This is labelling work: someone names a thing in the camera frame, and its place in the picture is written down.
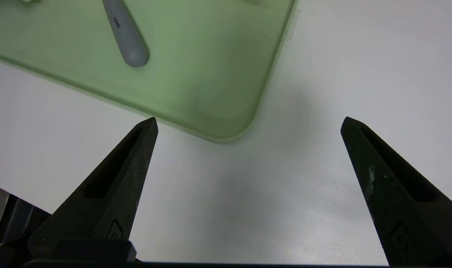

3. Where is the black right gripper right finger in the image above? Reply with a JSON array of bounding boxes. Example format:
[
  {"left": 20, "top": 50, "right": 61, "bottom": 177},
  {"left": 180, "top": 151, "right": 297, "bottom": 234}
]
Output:
[{"left": 340, "top": 117, "right": 452, "bottom": 268}]

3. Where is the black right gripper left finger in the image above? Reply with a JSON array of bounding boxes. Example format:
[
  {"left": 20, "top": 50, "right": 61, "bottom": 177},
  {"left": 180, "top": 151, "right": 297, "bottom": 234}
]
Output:
[{"left": 28, "top": 117, "right": 158, "bottom": 261}]

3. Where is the white peeler with grey handle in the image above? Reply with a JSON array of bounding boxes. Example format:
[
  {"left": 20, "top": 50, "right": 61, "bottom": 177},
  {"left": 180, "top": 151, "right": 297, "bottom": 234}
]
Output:
[{"left": 101, "top": 0, "right": 150, "bottom": 68}]

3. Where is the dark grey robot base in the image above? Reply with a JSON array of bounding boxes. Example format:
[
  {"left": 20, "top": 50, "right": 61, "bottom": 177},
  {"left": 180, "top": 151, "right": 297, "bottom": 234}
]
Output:
[{"left": 0, "top": 182, "right": 51, "bottom": 246}]

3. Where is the light green plastic tray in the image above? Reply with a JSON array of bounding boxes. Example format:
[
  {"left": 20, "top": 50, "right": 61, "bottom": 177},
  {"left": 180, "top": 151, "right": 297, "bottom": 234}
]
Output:
[{"left": 0, "top": 0, "right": 299, "bottom": 144}]

